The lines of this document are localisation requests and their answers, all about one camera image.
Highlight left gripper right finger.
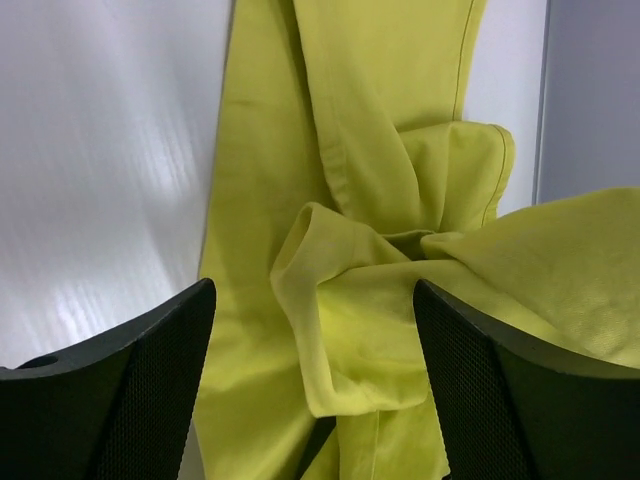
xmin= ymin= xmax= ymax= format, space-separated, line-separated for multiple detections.
xmin=413 ymin=280 xmax=639 ymax=479

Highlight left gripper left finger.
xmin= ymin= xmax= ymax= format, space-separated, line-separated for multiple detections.
xmin=1 ymin=279 xmax=216 ymax=479

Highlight yellow-green trousers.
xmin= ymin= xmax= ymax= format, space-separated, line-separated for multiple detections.
xmin=194 ymin=1 xmax=639 ymax=479

